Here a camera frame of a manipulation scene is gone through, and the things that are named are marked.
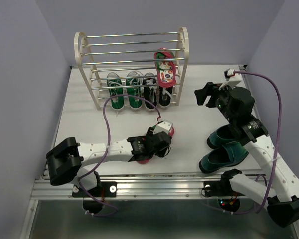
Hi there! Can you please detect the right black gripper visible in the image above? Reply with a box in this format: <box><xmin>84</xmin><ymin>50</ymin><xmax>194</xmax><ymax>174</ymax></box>
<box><xmin>194</xmin><ymin>81</ymin><xmax>237</xmax><ymax>123</ymax></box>

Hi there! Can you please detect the pink flip-flop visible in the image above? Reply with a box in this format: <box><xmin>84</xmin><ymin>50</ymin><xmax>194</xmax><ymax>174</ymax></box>
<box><xmin>154</xmin><ymin>48</ymin><xmax>176</xmax><ymax>88</ymax></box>
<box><xmin>137</xmin><ymin>127</ymin><xmax>175</xmax><ymax>164</ymax></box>

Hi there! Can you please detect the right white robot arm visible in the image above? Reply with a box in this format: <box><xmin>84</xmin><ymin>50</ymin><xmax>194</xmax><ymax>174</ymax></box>
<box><xmin>194</xmin><ymin>82</ymin><xmax>299</xmax><ymax>228</ymax></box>

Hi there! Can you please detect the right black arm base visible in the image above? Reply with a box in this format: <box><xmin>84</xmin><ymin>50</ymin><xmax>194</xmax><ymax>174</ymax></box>
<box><xmin>200</xmin><ymin>181</ymin><xmax>240</xmax><ymax>213</ymax></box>

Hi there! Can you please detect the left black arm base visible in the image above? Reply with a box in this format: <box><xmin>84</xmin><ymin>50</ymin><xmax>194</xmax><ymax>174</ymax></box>
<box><xmin>72</xmin><ymin>173</ymin><xmax>118</xmax><ymax>218</ymax></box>

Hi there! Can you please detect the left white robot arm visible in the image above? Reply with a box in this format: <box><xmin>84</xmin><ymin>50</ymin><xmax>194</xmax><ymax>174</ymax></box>
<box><xmin>46</xmin><ymin>122</ymin><xmax>174</xmax><ymax>196</ymax></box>

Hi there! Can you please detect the teal velvet shoe far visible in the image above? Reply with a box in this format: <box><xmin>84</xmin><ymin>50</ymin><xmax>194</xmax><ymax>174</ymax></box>
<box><xmin>206</xmin><ymin>125</ymin><xmax>238</xmax><ymax>149</ymax></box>

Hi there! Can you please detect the teal velvet shoe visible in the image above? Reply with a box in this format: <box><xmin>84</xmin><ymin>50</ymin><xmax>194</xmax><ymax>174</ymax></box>
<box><xmin>206</xmin><ymin>125</ymin><xmax>238</xmax><ymax>149</ymax></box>
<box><xmin>198</xmin><ymin>142</ymin><xmax>249</xmax><ymax>174</ymax></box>

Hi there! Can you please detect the teal velvet shoe near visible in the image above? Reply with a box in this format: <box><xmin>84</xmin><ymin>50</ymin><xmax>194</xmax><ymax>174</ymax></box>
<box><xmin>198</xmin><ymin>142</ymin><xmax>249</xmax><ymax>174</ymax></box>

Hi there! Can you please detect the black sneaker right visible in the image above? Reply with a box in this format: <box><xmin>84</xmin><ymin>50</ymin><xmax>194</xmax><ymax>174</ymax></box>
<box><xmin>158</xmin><ymin>87</ymin><xmax>173</xmax><ymax>109</ymax></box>

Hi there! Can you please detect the black sneaker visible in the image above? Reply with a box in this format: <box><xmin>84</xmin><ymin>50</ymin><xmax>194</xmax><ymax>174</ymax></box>
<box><xmin>158</xmin><ymin>87</ymin><xmax>173</xmax><ymax>109</ymax></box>
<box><xmin>142</xmin><ymin>72</ymin><xmax>157</xmax><ymax>111</ymax></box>

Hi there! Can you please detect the black sneaker left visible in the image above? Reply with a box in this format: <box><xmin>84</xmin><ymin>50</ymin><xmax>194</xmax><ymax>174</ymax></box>
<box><xmin>142</xmin><ymin>72</ymin><xmax>157</xmax><ymax>111</ymax></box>

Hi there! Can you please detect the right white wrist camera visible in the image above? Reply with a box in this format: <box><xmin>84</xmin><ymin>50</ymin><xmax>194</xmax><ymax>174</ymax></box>
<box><xmin>218</xmin><ymin>69</ymin><xmax>243</xmax><ymax>90</ymax></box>

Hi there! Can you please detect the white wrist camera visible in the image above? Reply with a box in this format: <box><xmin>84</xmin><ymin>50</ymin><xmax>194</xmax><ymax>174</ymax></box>
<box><xmin>218</xmin><ymin>69</ymin><xmax>243</xmax><ymax>90</ymax></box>
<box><xmin>153</xmin><ymin>120</ymin><xmax>174</xmax><ymax>137</ymax></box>

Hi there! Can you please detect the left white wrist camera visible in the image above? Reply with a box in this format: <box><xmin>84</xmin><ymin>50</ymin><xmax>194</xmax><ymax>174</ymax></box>
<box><xmin>153</xmin><ymin>120</ymin><xmax>174</xmax><ymax>137</ymax></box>

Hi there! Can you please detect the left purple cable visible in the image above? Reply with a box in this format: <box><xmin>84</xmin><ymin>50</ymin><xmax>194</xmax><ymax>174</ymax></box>
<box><xmin>77</xmin><ymin>96</ymin><xmax>163</xmax><ymax>217</ymax></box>

